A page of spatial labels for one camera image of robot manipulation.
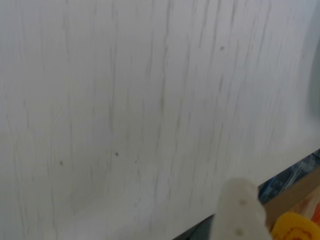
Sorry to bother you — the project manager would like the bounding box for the cardboard box with blue print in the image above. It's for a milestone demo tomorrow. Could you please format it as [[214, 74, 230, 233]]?
[[257, 148, 320, 232]]

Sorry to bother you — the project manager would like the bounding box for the yellow rounded toy piece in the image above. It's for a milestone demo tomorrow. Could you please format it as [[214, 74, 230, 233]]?
[[271, 211, 320, 240]]

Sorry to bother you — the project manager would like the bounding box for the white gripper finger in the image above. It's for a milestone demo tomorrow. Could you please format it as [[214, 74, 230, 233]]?
[[211, 177, 273, 240]]

